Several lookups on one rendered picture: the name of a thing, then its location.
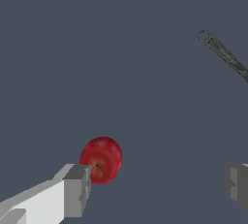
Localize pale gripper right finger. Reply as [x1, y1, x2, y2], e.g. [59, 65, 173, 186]
[221, 163, 248, 216]

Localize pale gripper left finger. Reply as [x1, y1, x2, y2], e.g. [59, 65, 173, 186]
[0, 163, 92, 224]

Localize red apple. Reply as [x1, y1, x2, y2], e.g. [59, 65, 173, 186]
[78, 136, 123, 185]

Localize grey metal tool handle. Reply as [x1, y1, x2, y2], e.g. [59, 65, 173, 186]
[198, 29, 248, 83]

